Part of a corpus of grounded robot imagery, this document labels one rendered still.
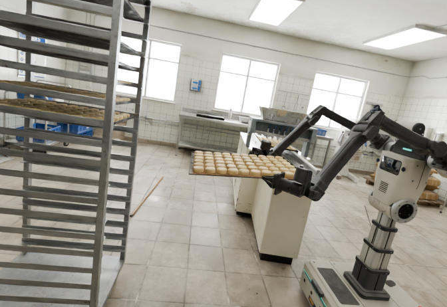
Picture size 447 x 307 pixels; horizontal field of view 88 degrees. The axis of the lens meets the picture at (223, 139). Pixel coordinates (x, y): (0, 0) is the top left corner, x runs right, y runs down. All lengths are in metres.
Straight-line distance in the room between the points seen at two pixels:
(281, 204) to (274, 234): 0.28
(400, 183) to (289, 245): 1.04
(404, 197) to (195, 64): 4.71
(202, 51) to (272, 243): 4.40
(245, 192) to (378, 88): 5.10
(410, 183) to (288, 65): 4.59
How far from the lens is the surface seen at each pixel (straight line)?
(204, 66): 5.52
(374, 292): 1.99
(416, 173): 1.68
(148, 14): 1.53
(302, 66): 6.01
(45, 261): 1.98
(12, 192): 1.37
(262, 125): 2.61
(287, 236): 2.19
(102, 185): 1.15
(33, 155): 1.27
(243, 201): 2.74
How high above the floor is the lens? 1.33
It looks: 10 degrees down
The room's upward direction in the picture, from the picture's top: 10 degrees clockwise
